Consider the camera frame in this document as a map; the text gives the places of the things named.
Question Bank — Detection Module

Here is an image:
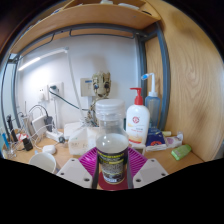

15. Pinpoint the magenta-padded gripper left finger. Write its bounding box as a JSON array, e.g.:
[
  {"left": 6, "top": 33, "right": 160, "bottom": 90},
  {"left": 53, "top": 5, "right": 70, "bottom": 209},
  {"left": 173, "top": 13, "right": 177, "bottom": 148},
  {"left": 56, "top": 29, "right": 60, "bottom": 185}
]
[{"left": 56, "top": 147, "right": 101, "bottom": 189}]

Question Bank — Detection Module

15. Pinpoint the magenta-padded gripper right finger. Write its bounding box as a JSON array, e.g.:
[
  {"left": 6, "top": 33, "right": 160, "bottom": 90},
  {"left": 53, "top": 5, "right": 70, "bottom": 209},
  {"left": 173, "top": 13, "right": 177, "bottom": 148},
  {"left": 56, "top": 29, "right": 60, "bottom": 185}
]
[{"left": 125, "top": 147, "right": 169, "bottom": 190}]

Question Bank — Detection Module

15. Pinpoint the clear bottle with dark label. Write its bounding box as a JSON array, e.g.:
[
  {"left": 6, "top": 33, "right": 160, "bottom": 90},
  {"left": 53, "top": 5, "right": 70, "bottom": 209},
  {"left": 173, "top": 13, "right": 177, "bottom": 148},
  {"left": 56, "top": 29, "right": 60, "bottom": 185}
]
[{"left": 95, "top": 98, "right": 130, "bottom": 185}]

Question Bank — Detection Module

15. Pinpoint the white mug with blue pattern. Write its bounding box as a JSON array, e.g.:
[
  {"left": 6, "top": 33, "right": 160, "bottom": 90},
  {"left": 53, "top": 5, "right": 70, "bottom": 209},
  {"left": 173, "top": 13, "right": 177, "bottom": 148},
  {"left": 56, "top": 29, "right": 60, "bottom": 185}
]
[{"left": 28, "top": 152, "right": 58, "bottom": 175}]

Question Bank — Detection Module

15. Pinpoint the white earbud case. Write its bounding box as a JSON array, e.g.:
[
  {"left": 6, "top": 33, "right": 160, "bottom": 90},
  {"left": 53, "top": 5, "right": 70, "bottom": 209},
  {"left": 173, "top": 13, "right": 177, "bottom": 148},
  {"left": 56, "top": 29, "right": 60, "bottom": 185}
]
[{"left": 42, "top": 144, "right": 57, "bottom": 155}]

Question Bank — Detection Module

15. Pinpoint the small blue package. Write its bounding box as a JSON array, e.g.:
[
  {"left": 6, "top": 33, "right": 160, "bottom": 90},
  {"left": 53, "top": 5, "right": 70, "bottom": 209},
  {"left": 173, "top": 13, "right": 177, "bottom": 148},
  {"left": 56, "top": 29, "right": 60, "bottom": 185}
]
[{"left": 145, "top": 128, "right": 167, "bottom": 148}]

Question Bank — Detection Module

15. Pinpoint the white and pink pack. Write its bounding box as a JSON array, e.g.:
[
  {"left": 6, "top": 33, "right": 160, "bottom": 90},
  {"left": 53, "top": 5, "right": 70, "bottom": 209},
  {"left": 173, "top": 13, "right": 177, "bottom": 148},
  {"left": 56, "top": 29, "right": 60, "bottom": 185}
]
[{"left": 164, "top": 131, "right": 184, "bottom": 149}]

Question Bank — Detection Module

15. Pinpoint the white power strip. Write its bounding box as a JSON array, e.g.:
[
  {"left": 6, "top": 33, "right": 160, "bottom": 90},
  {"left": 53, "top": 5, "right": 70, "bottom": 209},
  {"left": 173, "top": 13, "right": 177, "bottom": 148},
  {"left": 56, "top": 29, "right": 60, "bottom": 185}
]
[{"left": 44, "top": 129, "right": 65, "bottom": 144}]

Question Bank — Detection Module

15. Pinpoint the white pump bottle red pump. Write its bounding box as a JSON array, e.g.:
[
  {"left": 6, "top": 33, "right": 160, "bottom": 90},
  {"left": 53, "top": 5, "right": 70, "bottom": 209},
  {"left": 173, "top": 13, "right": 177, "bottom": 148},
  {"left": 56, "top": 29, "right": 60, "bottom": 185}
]
[{"left": 125, "top": 87, "right": 151, "bottom": 146}]

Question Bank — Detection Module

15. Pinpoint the black charger block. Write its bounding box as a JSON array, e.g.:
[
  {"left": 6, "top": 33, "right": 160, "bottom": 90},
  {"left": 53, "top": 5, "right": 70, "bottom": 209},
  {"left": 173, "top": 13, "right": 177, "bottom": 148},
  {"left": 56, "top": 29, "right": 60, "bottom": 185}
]
[{"left": 21, "top": 137, "right": 34, "bottom": 152}]

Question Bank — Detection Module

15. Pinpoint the white power adapter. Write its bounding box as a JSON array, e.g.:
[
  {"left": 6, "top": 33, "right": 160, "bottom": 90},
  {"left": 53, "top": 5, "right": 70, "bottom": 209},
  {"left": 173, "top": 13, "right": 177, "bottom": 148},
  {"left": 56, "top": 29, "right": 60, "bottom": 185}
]
[{"left": 31, "top": 114, "right": 48, "bottom": 136}]

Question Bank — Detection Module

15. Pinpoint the black electric shaver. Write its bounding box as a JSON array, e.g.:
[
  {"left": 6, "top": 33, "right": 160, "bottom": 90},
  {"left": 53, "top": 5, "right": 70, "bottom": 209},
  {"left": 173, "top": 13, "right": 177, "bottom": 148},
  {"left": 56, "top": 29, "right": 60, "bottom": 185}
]
[{"left": 5, "top": 114, "right": 18, "bottom": 143}]

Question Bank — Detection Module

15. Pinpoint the white desk lamp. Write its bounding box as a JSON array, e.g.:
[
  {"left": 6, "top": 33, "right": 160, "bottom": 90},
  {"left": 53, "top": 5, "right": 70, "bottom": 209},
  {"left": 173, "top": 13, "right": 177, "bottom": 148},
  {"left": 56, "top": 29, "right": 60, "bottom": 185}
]
[{"left": 18, "top": 46, "right": 88, "bottom": 138}]

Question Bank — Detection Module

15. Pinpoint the wooden shelf unit with items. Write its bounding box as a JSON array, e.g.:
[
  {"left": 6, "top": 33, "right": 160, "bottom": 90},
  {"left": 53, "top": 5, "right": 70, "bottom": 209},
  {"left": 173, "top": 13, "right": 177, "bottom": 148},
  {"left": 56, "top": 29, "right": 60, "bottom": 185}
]
[{"left": 9, "top": 0, "right": 163, "bottom": 56}]

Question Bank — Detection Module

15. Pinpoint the black power cable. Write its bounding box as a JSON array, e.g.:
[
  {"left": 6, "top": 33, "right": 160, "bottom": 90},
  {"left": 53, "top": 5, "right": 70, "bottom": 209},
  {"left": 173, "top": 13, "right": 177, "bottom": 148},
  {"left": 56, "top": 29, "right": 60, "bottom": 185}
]
[{"left": 49, "top": 87, "right": 83, "bottom": 111}]

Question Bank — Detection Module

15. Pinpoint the white wall outlet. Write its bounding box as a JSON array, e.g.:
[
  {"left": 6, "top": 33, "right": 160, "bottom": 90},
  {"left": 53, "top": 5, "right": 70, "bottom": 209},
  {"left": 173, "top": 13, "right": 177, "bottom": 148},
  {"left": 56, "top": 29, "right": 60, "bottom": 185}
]
[
  {"left": 37, "top": 85, "right": 49, "bottom": 102},
  {"left": 48, "top": 82, "right": 64, "bottom": 100}
]

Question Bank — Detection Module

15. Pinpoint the white card on wall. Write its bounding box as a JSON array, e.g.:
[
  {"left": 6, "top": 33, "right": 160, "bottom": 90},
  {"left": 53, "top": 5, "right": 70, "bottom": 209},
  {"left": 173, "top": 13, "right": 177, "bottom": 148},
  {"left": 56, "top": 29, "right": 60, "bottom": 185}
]
[{"left": 79, "top": 77, "right": 94, "bottom": 98}]

